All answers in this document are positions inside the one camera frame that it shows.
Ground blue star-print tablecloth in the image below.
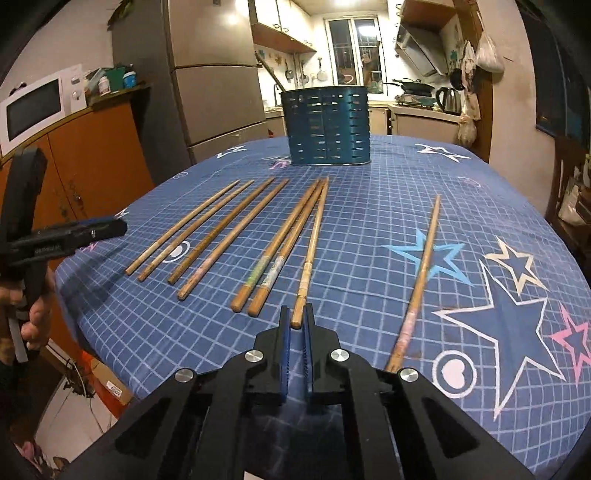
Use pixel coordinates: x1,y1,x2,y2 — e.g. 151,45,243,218
54,135,591,480

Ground wall cabinet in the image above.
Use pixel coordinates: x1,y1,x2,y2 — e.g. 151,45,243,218
250,0,318,54

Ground hanging cloth bags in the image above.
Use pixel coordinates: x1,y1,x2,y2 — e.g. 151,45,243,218
457,90,478,146

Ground teal perforated utensil holder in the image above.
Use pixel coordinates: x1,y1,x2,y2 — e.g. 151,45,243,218
279,84,372,166

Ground dark window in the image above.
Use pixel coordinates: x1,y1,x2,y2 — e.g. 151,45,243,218
522,0,591,139

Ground person's left hand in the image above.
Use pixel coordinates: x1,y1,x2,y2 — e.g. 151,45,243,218
0,281,54,367

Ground cardboard box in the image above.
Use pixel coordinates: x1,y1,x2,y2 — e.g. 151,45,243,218
90,360,134,407

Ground white microwave oven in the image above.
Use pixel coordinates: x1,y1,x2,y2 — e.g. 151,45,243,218
0,65,88,160

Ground green box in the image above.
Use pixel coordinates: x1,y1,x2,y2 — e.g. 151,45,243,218
91,67,125,95

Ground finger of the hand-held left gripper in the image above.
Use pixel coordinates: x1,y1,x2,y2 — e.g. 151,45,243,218
4,217,129,271

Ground electric kettle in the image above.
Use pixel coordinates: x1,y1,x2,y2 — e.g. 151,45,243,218
435,86,462,116

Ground gas stove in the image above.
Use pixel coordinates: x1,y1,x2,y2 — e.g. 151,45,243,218
394,92,437,107

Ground range hood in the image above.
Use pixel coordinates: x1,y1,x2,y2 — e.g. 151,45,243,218
394,14,462,78

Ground kitchen window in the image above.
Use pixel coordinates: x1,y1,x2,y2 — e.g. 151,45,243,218
323,17,389,88

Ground black wok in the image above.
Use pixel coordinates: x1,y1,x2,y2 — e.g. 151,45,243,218
382,78,435,93

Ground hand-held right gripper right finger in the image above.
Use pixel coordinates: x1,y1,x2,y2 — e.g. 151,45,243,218
302,303,541,480

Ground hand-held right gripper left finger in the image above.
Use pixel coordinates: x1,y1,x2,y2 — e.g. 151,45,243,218
55,305,293,480

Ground silver refrigerator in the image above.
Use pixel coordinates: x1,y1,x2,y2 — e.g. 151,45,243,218
164,0,269,164

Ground white hanging plastic bag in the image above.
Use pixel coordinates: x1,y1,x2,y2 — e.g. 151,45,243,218
475,32,505,73

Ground kitchen counter cabinet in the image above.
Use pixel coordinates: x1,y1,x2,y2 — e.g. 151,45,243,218
390,104,462,139

